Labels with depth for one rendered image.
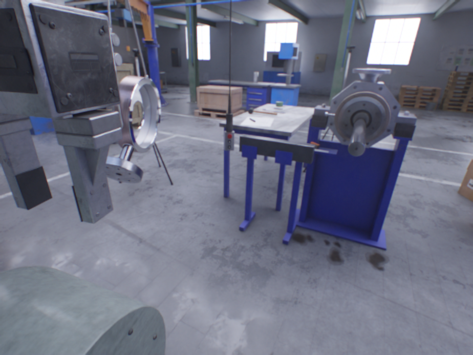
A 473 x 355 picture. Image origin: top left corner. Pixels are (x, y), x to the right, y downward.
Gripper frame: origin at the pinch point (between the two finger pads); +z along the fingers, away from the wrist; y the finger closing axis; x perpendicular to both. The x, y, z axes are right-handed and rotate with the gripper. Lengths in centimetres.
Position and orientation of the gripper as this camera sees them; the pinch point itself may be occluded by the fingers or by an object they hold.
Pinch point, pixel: (60, 192)
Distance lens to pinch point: 56.8
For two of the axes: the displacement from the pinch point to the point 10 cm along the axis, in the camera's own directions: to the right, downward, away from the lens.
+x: 2.7, -3.9, 8.8
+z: -0.2, 9.1, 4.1
